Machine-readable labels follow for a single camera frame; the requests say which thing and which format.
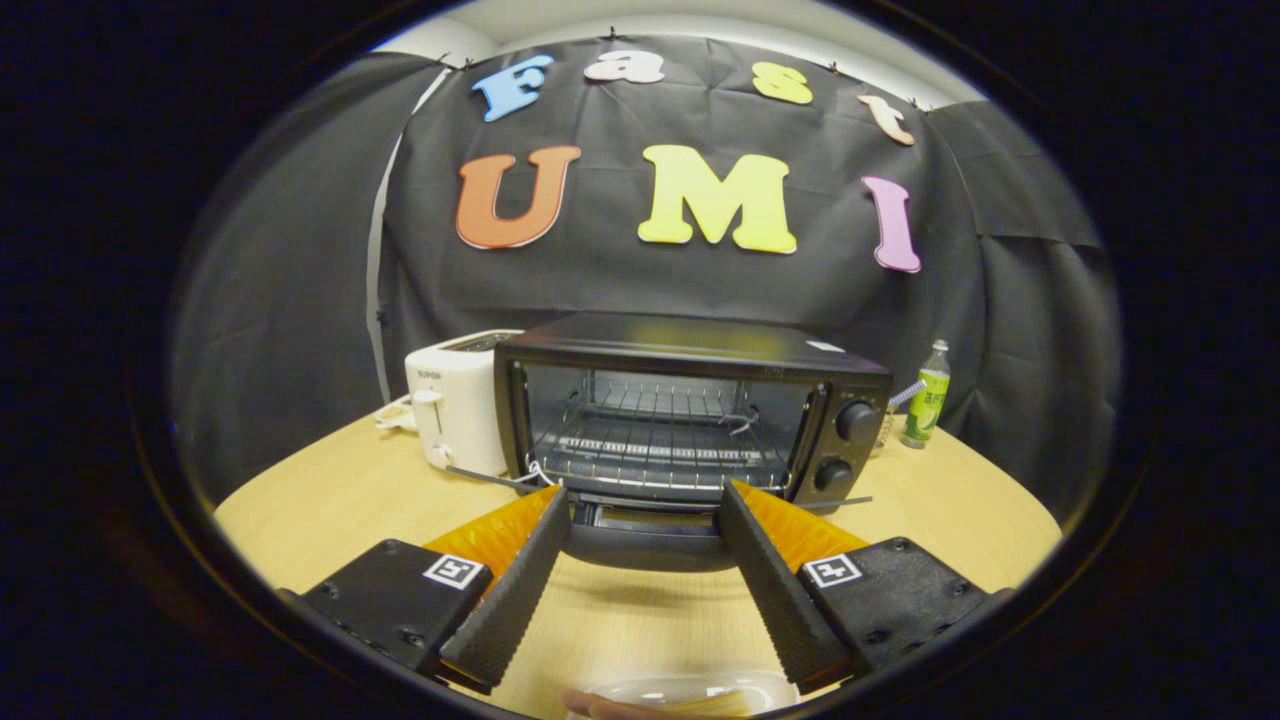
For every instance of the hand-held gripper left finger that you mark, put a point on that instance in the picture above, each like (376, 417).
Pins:
(510, 595)

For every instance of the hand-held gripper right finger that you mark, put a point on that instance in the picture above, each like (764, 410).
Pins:
(775, 590)

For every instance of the yellow bread roll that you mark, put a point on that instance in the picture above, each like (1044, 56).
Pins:
(715, 705)

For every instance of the black toaster oven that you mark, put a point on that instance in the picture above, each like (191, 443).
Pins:
(680, 345)

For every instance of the white pop-up toaster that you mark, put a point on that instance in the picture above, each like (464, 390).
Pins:
(455, 400)

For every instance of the white plate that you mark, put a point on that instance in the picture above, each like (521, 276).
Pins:
(690, 688)

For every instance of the striped straw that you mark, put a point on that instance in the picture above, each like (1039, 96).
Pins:
(907, 392)

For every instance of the green drink bottle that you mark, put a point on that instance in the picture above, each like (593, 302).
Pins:
(927, 400)

